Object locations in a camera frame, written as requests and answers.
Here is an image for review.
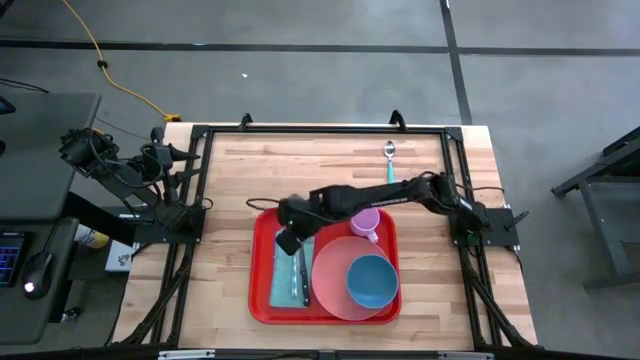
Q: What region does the black backlit keyboard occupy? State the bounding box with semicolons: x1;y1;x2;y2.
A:
0;232;27;289

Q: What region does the red plastic tray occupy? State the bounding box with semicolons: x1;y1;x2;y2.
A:
248;207;403;326

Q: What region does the black diagonal strut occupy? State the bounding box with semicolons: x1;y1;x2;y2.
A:
62;191;137;247

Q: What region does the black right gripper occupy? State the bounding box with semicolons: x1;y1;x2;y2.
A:
277;192;329;250

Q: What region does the blue plastic bowl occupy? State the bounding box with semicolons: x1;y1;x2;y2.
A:
345;253;400;310

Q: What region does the black computer mouse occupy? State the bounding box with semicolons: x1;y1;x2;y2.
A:
20;251;55;301

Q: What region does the teal cloth napkin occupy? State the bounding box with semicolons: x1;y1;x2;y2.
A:
268;229;316;310

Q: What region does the pink plastic plate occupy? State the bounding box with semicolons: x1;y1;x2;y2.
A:
310;235;396;322

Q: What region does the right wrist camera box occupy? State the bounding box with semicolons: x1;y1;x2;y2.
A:
275;228;303;257

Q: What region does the small white box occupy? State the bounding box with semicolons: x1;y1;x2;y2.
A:
103;239;136;274

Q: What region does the black knife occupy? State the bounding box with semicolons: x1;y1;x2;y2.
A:
298;244;312;308

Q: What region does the silver bracket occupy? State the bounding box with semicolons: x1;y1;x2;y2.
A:
437;351;496;360
157;348;216;360

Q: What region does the dark metal stand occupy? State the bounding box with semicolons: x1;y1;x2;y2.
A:
551;124;640;292

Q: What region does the black floor cable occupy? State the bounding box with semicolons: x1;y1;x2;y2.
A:
0;77;50;95

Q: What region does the spoon with teal handle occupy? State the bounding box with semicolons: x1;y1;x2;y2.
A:
383;140;398;185

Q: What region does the yellow extension cable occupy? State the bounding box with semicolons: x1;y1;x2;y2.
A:
62;0;183;136

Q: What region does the lilac plastic cup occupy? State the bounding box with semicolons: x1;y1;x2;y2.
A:
349;207;382;245

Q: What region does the yellow container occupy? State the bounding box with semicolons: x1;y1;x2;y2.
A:
74;224;110;250

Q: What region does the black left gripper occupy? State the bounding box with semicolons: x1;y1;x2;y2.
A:
141;142;202;186

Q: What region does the wooden table with black frame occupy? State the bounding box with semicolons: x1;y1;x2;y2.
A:
107;122;539;351

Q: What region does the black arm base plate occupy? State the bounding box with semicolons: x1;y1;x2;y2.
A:
132;204;207;246
447;207;521;249

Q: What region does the grey desk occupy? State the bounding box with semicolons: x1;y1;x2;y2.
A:
0;92;101;346

